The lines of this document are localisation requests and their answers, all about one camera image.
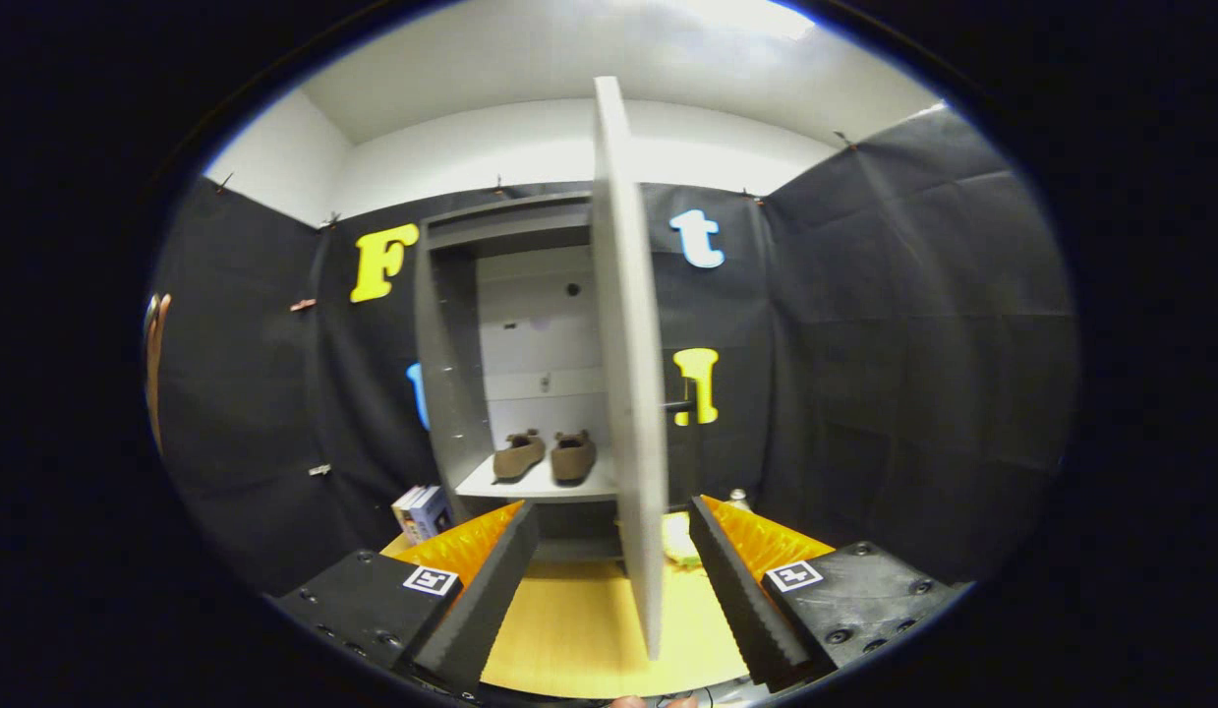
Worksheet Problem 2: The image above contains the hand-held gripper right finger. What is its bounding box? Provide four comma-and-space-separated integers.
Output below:
688, 495, 963, 691

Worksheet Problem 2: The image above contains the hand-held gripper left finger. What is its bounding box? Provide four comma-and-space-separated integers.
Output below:
274, 500, 541, 694

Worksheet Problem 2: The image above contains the brown fuzzy shoe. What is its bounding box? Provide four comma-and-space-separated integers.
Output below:
551, 429, 598, 483
492, 429, 548, 483

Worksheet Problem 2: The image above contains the grey shoe cabinet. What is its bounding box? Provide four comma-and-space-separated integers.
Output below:
414, 191, 624, 566

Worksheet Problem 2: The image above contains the beige shoe cabinet door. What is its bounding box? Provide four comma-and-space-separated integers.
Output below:
591, 76, 703, 662

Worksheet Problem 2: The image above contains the yellow plush toy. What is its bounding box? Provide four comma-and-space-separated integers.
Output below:
663, 511, 705, 568

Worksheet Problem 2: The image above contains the blue cover book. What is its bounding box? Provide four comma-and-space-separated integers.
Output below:
409, 487, 454, 542

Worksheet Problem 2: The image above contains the black backdrop cloth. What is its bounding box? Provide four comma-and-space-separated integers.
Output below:
146, 103, 1076, 601

